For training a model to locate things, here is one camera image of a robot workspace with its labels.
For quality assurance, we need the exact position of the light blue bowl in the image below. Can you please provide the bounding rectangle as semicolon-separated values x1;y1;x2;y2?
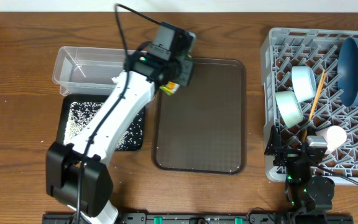
291;66;316;102

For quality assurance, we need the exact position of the clear plastic bin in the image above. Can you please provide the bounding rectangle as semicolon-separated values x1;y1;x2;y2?
52;46;125;96

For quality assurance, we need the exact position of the dark brown serving tray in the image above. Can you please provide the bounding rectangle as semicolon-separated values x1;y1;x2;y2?
152;58;247;175

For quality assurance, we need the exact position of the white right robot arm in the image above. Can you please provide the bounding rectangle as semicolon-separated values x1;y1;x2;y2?
264;126;335;223

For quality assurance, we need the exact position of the yellow green snack wrapper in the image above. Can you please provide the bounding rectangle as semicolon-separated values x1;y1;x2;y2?
160;82;180;95

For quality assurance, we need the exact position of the mint green cup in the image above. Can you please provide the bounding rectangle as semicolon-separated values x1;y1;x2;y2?
275;91;303;128

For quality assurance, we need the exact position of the wooden chopstick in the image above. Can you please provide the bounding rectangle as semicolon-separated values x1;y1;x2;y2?
300;68;326;143
303;72;328;141

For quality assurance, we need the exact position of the white napkin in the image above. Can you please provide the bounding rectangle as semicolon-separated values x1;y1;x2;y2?
111;75;121;85

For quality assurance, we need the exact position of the dark blue plate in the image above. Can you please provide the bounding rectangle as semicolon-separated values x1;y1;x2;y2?
337;37;358;107

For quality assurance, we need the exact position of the white pink cup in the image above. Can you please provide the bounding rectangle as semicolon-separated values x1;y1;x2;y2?
316;126;347;154

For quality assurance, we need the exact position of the grey dishwasher rack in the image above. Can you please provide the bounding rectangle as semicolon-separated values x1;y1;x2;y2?
260;27;358;181

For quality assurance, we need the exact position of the black rectangular tray bin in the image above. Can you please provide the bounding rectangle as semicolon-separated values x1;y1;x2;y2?
55;94;145;152

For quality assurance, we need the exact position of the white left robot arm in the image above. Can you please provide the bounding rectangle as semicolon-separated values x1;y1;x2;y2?
46;50;194;223

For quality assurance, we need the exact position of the white rice pile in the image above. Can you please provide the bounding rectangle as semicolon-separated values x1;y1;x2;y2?
62;101;144;147

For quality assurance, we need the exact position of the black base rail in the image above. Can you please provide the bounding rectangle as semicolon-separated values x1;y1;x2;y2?
41;206;354;224

